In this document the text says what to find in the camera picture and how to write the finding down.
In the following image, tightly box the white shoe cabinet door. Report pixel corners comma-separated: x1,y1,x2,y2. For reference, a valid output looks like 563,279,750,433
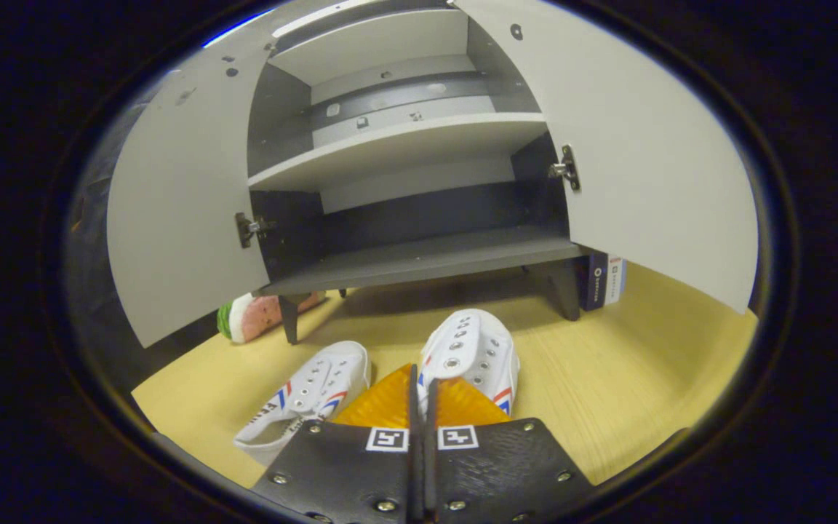
106,29,278,349
455,0,759,315

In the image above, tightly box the black backdrop cloth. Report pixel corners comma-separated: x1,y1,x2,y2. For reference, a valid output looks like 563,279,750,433
64,69,223,397

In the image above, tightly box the blue and white box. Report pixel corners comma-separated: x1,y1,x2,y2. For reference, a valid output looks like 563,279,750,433
580,251,628,312

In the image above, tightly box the white canvas shoe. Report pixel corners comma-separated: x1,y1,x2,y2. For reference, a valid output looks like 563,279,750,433
417,309,520,417
234,341,372,467

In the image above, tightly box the white shoe cabinet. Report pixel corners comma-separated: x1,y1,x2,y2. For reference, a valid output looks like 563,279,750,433
247,0,583,345

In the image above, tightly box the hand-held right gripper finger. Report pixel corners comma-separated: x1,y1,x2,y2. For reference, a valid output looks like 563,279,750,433
423,377,594,524
252,364,420,524

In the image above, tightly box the pink green plush toy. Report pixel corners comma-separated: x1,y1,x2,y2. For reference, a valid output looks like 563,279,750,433
217,291,327,344

